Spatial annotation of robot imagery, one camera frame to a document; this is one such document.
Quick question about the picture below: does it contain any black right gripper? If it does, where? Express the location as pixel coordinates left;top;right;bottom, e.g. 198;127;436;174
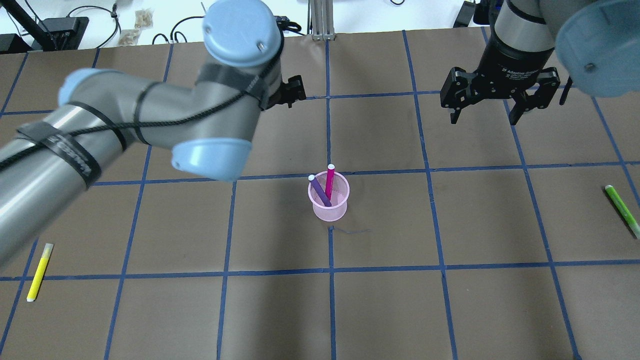
439;38;560;126

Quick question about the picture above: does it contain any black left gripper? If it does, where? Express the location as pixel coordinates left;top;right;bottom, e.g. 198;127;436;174
260;75;307;110

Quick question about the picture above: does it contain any pink marker pen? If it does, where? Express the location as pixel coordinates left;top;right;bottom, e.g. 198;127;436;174
324;163;335;202

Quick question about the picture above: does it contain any purple marker pen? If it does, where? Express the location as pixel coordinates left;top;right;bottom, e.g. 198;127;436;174
308;174;332;207

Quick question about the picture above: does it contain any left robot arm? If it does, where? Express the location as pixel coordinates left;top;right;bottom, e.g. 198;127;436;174
0;0;306;268

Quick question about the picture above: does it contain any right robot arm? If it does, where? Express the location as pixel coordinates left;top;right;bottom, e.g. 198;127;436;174
439;0;640;125

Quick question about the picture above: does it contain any pink mesh cup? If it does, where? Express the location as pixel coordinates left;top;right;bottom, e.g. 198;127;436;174
307;170;351;223

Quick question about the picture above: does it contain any green marker pen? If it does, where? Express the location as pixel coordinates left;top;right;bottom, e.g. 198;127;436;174
604;184;640;239

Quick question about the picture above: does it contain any bag of screws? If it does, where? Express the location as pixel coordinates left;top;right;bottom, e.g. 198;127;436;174
118;28;141;47
134;8;154;29

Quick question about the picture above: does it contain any yellow marker pen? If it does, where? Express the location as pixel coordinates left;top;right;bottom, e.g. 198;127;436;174
26;243;55;303

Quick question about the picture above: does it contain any aluminium frame post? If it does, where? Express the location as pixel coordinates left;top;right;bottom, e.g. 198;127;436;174
307;0;336;41

